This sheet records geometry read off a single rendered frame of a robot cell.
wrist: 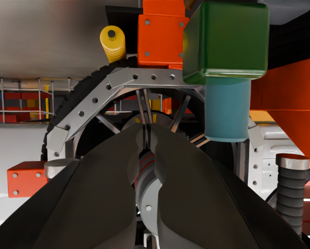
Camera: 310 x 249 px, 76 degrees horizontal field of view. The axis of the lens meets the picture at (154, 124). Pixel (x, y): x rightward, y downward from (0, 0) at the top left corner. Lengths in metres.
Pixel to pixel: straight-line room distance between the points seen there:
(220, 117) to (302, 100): 0.42
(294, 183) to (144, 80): 0.35
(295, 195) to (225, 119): 0.16
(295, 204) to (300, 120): 0.46
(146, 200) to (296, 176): 0.24
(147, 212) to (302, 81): 0.62
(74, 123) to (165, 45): 0.28
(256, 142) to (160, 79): 0.30
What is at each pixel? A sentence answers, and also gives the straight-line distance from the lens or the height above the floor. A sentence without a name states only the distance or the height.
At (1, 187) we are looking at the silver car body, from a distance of 1.06.
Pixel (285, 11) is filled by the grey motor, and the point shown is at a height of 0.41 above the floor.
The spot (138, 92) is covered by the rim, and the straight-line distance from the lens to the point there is 0.59.
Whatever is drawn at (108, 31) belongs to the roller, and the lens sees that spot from 0.50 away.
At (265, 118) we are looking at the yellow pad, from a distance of 1.07.
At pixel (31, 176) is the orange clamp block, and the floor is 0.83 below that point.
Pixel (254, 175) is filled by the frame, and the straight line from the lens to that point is 0.61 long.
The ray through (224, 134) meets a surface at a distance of 0.40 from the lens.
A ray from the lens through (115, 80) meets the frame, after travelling 0.48.
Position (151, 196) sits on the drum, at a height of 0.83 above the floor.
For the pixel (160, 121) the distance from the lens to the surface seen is 0.98.
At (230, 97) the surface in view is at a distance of 0.40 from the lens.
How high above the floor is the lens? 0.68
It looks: 4 degrees up
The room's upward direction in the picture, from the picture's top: 180 degrees counter-clockwise
